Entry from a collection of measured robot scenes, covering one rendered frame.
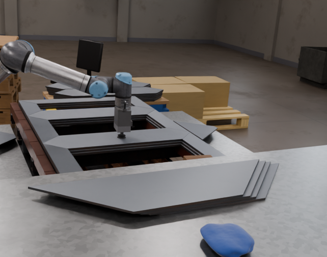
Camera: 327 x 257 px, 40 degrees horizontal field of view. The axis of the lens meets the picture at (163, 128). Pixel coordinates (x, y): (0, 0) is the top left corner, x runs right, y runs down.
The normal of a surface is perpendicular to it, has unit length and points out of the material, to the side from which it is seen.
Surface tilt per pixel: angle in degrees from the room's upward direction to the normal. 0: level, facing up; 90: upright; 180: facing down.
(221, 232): 5
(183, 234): 0
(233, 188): 0
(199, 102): 90
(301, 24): 90
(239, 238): 11
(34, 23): 90
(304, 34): 90
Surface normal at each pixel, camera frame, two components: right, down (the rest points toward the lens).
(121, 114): 0.30, 0.30
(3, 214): 0.07, -0.95
